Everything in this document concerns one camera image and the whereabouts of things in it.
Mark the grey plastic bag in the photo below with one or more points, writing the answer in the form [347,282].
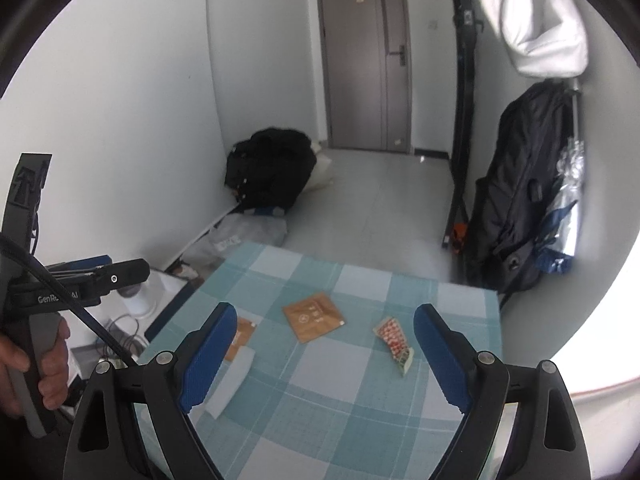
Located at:
[240,235]

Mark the grey door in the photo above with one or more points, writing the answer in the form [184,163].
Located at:
[360,60]

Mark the white paper strip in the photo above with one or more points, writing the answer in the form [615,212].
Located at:
[227,385]

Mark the white cylindrical container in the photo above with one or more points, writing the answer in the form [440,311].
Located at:
[142,300]

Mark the checked blue tablecloth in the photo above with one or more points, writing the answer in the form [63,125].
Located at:
[325,410]

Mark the person's left hand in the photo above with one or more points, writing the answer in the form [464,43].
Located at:
[55,370]

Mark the white sack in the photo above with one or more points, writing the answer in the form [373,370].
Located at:
[320,172]

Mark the red patterned packet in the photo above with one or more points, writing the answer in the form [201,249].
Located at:
[395,340]

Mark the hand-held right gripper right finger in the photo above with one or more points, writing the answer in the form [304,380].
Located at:
[442,360]

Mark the small orange packet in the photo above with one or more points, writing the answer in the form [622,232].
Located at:
[240,337]

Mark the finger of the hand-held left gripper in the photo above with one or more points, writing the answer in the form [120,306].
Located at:
[125,275]

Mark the large orange packet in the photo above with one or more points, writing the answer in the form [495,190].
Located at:
[312,317]

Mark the black metal rack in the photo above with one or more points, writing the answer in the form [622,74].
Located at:
[462,85]

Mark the black bag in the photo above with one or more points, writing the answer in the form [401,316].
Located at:
[270,170]

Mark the silver folded umbrella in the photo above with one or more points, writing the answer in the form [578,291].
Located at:
[565,220]

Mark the black hanging backpack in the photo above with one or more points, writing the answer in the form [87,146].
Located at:
[520,185]

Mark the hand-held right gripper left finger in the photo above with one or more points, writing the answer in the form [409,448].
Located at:
[210,360]

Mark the white garment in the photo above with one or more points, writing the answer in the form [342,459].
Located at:
[540,25]

